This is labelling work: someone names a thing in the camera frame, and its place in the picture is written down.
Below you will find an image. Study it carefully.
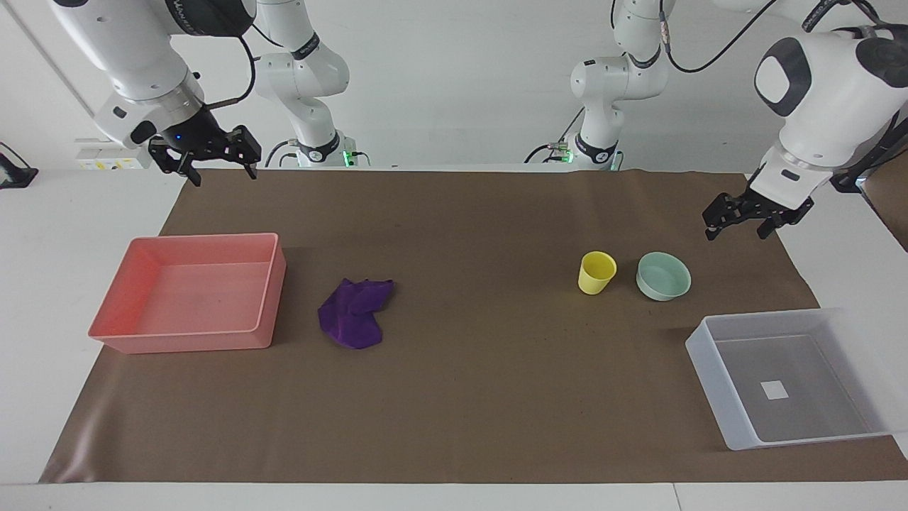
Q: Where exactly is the white power strip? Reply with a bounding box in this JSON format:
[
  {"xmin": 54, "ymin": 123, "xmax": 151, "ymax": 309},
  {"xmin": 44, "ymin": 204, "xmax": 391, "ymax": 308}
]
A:
[{"xmin": 74, "ymin": 138, "xmax": 154, "ymax": 172}]

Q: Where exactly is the brown board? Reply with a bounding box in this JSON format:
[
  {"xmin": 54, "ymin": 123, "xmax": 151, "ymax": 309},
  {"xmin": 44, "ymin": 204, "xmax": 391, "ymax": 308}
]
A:
[{"xmin": 861, "ymin": 150, "xmax": 908, "ymax": 253}]

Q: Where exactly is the translucent white plastic box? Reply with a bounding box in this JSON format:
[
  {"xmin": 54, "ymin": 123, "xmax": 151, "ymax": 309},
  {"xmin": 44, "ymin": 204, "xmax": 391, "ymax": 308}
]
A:
[{"xmin": 685, "ymin": 307, "xmax": 908, "ymax": 451}]

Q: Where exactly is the black cable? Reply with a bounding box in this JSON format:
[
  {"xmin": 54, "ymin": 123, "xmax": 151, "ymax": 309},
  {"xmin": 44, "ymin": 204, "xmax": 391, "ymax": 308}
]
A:
[
  {"xmin": 206, "ymin": 34, "xmax": 257, "ymax": 111},
  {"xmin": 658, "ymin": 0, "xmax": 785, "ymax": 75},
  {"xmin": 524, "ymin": 106, "xmax": 587, "ymax": 165},
  {"xmin": 264, "ymin": 139, "xmax": 299, "ymax": 169}
]

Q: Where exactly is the pink plastic box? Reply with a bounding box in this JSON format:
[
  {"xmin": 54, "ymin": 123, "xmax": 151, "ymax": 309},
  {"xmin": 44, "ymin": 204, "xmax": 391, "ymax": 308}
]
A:
[{"xmin": 88, "ymin": 233, "xmax": 287, "ymax": 355}]

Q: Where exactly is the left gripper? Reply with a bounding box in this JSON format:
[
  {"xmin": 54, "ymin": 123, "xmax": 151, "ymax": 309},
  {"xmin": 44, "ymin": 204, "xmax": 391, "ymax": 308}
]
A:
[{"xmin": 702, "ymin": 190, "xmax": 815, "ymax": 241}]

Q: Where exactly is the purple cloth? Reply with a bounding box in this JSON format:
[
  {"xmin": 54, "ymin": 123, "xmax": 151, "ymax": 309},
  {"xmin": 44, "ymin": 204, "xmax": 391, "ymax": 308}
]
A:
[{"xmin": 317, "ymin": 278, "xmax": 395, "ymax": 351}]

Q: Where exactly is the yellow plastic cup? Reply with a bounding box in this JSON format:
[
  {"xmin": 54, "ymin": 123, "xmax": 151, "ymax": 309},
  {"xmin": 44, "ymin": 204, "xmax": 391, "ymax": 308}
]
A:
[{"xmin": 577, "ymin": 251, "xmax": 618, "ymax": 296}]

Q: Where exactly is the light green bowl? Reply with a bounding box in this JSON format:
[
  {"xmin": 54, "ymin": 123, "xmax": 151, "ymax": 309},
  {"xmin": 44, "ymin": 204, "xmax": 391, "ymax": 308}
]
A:
[{"xmin": 636, "ymin": 251, "xmax": 692, "ymax": 302}]

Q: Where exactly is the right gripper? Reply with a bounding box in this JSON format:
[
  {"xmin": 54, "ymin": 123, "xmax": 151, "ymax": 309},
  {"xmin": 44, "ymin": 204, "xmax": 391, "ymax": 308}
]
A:
[{"xmin": 148, "ymin": 105, "xmax": 262, "ymax": 187}]

